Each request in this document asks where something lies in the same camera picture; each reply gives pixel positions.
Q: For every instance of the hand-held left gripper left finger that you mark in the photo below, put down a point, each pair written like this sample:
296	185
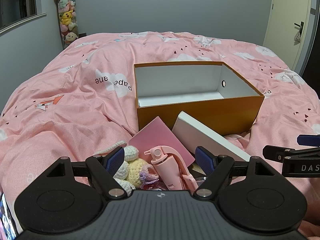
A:
115	159

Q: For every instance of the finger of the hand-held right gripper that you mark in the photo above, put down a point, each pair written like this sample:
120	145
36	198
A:
273	152
308	140

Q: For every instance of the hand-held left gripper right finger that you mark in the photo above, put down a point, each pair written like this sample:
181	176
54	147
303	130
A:
205	159

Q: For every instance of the crocheted bunny doll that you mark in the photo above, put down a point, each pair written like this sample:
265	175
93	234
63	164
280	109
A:
133	172

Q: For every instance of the white box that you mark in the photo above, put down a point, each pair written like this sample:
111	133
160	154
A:
200	132

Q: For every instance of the pink handheld fan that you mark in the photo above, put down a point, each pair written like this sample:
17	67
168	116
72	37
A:
165	166

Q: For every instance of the orange cardboard box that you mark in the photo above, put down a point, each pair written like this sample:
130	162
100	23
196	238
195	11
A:
200	110

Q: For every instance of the pink printed blanket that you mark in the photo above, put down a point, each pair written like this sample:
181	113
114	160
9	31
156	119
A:
75	105

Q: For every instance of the dark wardrobe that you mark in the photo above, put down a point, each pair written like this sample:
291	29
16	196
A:
312	55

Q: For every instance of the small hanging pouch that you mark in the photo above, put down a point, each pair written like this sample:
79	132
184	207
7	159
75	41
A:
297	37

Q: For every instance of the smartphone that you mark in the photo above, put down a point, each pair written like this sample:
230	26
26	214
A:
6	217

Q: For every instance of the cream door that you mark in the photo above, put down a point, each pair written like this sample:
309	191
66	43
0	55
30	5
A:
282	17

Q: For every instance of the column of plush toys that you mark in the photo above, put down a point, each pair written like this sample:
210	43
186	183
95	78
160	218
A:
67	17

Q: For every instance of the window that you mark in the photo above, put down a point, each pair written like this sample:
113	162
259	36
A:
15	0

